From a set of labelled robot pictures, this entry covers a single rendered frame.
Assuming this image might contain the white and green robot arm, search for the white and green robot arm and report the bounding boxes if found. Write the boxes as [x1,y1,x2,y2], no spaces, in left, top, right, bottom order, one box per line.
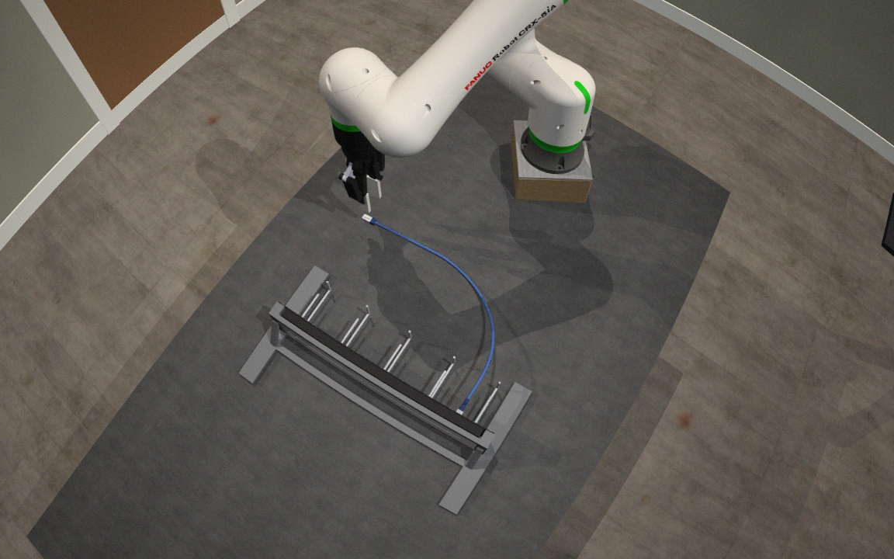
[319,0,595,174]

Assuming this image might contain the blue patch cord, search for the blue patch cord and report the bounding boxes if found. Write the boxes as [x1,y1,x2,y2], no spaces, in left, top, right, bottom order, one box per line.
[374,221,494,404]

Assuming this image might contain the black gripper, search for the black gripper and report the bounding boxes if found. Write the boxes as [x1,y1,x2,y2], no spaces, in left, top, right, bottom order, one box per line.
[338,146,385,213]

